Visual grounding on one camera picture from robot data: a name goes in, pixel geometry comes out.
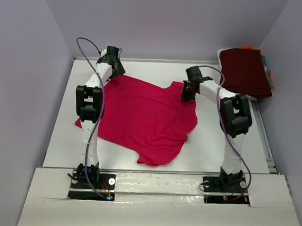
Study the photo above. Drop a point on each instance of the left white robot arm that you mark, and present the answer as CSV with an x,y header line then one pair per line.
x,y
89,109

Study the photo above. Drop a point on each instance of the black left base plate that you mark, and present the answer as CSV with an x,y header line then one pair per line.
x,y
103,190

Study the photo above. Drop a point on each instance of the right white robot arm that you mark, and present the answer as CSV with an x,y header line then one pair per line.
x,y
235,121

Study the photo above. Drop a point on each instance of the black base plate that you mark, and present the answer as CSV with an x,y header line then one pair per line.
x,y
215,193
103,190

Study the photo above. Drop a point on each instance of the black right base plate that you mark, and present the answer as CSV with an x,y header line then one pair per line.
x,y
215,193

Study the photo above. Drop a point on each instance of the orange object behind stack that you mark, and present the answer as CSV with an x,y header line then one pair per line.
x,y
247,48

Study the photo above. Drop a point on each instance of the dark red folded t-shirt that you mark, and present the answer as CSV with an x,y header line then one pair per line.
x,y
244,71

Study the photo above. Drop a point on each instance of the teal orange item beside stack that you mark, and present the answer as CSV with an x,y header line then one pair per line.
x,y
268,72

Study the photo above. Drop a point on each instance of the metal rail right side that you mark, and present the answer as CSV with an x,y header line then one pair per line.
x,y
264,139

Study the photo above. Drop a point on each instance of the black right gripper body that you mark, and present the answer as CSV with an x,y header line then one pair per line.
x,y
187,93

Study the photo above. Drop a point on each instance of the pink t-shirt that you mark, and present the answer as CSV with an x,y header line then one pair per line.
x,y
148,119

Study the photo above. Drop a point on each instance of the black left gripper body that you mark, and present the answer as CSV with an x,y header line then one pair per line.
x,y
119,70

